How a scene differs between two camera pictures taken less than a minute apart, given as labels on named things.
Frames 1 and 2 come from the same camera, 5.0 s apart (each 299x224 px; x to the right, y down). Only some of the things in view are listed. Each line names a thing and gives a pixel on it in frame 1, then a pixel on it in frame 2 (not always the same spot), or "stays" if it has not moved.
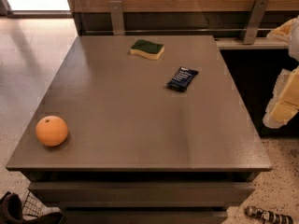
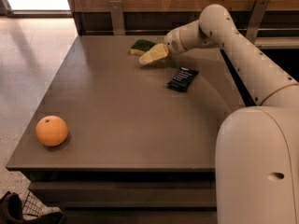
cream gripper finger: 285,100 to 178,40
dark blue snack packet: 182,78 stays
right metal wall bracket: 258,13 stays
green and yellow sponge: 148,49 stays
